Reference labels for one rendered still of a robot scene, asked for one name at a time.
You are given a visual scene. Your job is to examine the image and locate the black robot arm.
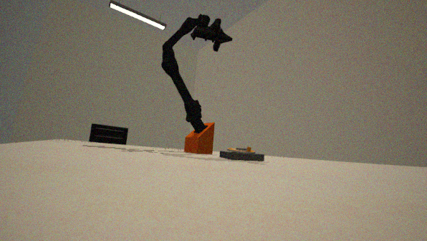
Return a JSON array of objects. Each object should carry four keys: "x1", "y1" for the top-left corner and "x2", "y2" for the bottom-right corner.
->
[{"x1": 161, "y1": 14, "x2": 214, "y2": 133}]

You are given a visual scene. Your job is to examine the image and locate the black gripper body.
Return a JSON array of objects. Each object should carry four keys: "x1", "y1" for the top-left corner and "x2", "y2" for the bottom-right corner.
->
[{"x1": 203, "y1": 19, "x2": 221, "y2": 52}]

